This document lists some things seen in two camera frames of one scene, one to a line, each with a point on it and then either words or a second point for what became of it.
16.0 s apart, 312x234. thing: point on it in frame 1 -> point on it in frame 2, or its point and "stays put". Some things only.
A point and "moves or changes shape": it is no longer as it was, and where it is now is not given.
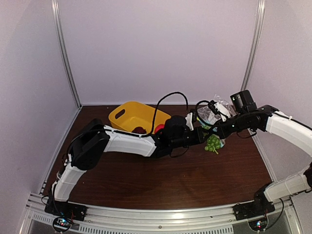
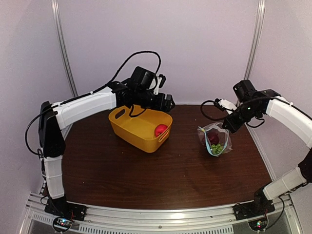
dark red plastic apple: (139, 130) moves or changes shape
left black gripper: (200, 138) -> (159, 106)
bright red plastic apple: (158, 127) stays put
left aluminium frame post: (56, 9) stays put
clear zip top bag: (206, 113) -> (215, 139)
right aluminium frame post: (255, 46) stays put
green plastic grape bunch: (213, 143) moves or changes shape
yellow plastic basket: (130, 114) stays put
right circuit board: (258, 224) stays put
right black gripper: (223, 132) stays put
